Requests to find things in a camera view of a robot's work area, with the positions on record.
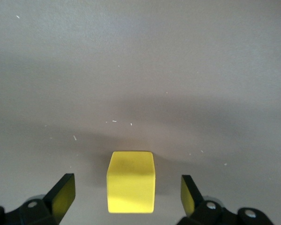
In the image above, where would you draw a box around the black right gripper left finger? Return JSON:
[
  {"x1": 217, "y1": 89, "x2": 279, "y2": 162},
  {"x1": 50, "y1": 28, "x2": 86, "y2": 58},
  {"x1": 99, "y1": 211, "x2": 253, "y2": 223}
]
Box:
[{"x1": 0, "y1": 173, "x2": 76, "y2": 225}]

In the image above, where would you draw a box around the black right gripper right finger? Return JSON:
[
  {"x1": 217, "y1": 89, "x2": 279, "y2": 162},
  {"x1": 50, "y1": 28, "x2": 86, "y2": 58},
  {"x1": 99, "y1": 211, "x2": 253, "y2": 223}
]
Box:
[{"x1": 177, "y1": 174, "x2": 276, "y2": 225}]

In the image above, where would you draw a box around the yellow cube block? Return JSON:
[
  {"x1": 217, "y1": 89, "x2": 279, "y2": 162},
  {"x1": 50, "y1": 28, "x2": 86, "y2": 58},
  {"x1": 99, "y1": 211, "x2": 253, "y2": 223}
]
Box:
[{"x1": 106, "y1": 151, "x2": 156, "y2": 214}]

